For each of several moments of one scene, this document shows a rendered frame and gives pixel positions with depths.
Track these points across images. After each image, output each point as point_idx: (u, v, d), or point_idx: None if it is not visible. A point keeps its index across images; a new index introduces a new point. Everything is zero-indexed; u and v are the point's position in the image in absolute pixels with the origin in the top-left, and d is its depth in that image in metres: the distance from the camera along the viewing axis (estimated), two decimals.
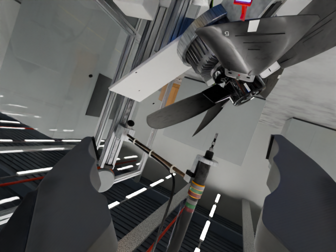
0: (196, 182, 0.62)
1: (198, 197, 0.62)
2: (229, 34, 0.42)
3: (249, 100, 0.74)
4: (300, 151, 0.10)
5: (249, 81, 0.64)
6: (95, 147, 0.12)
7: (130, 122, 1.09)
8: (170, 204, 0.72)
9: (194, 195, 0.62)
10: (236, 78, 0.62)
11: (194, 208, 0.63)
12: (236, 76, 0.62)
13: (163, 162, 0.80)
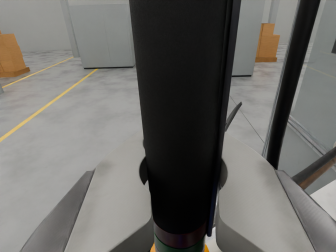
0: None
1: None
2: None
3: None
4: (238, 141, 0.11)
5: None
6: None
7: None
8: (275, 115, 0.14)
9: None
10: None
11: None
12: None
13: (314, 177, 0.25)
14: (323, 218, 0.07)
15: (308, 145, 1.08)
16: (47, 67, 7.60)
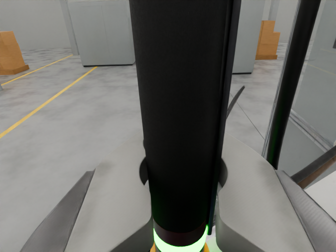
0: None
1: None
2: None
3: None
4: (238, 141, 0.11)
5: None
6: None
7: None
8: (275, 114, 0.14)
9: None
10: None
11: (153, 228, 0.12)
12: None
13: (314, 176, 0.25)
14: (323, 218, 0.07)
15: (310, 138, 1.06)
16: None
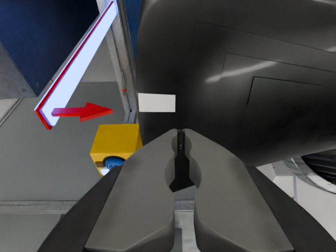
0: None
1: None
2: (180, 143, 0.20)
3: None
4: (208, 140, 0.11)
5: None
6: (178, 141, 0.12)
7: None
8: None
9: None
10: None
11: None
12: None
13: None
14: (292, 206, 0.07)
15: None
16: None
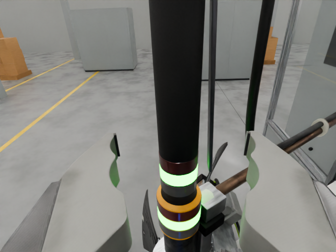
0: None
1: (162, 209, 0.18)
2: None
3: None
4: (275, 146, 0.10)
5: None
6: (117, 143, 0.12)
7: None
8: (249, 89, 0.20)
9: (176, 218, 0.18)
10: None
11: (159, 167, 0.17)
12: None
13: (290, 149, 0.30)
14: None
15: (295, 157, 1.20)
16: (48, 70, 7.70)
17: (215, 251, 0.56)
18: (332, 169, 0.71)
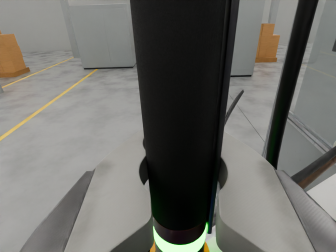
0: None
1: None
2: None
3: None
4: (238, 141, 0.11)
5: None
6: None
7: None
8: (275, 113, 0.15)
9: None
10: None
11: None
12: None
13: (314, 176, 0.25)
14: (323, 218, 0.07)
15: (310, 141, 1.06)
16: None
17: None
18: None
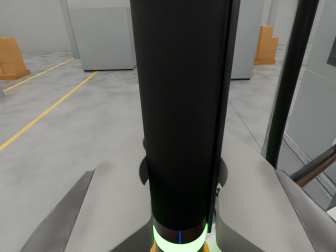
0: None
1: None
2: None
3: None
4: (238, 141, 0.11)
5: None
6: None
7: None
8: (275, 113, 0.15)
9: None
10: None
11: (153, 226, 0.12)
12: None
13: (313, 175, 0.25)
14: (323, 218, 0.07)
15: (300, 163, 1.15)
16: (47, 69, 7.64)
17: None
18: None
